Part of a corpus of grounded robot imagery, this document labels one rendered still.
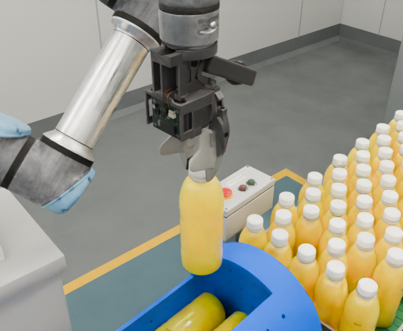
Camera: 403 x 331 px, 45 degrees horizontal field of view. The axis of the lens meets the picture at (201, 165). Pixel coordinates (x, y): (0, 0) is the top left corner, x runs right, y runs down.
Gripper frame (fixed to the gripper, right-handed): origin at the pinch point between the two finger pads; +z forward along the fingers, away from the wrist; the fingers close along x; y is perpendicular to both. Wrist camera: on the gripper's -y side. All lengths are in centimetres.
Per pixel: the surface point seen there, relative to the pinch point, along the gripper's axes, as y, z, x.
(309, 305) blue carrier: -10.6, 27.0, 16.4
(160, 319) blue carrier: 4.0, 38.7, -7.6
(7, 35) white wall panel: -90, 65, -266
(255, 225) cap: -27.9, 34.6, -9.5
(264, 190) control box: -43, 37, -19
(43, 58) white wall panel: -111, 86, -264
